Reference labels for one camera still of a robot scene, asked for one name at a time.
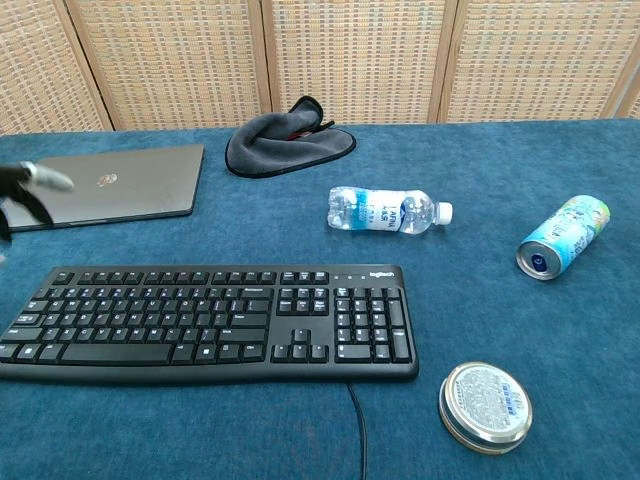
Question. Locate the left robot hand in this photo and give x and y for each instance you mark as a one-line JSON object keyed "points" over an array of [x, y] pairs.
{"points": [[22, 187]]}

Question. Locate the grey closed laptop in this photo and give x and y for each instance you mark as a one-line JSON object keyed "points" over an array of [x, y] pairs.
{"points": [[130, 185]]}

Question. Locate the red and black pen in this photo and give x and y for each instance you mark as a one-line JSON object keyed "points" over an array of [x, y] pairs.
{"points": [[307, 131]]}

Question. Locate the clear plastic water bottle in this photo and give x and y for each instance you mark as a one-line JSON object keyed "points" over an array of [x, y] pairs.
{"points": [[385, 210]]}

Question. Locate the blue table cloth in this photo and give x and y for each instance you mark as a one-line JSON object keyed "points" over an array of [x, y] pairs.
{"points": [[500, 310]]}

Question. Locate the black computer keyboard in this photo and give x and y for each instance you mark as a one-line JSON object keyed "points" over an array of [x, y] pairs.
{"points": [[200, 320]]}

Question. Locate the light blue drink can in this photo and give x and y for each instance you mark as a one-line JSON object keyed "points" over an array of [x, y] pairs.
{"points": [[565, 235]]}

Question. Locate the woven folding screen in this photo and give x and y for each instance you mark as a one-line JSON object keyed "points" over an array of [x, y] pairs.
{"points": [[320, 60]]}

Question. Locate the grey cloth with black trim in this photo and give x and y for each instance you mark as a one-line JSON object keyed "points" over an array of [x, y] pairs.
{"points": [[280, 150]]}

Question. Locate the round silver tin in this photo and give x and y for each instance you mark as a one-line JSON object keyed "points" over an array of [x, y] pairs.
{"points": [[485, 407]]}

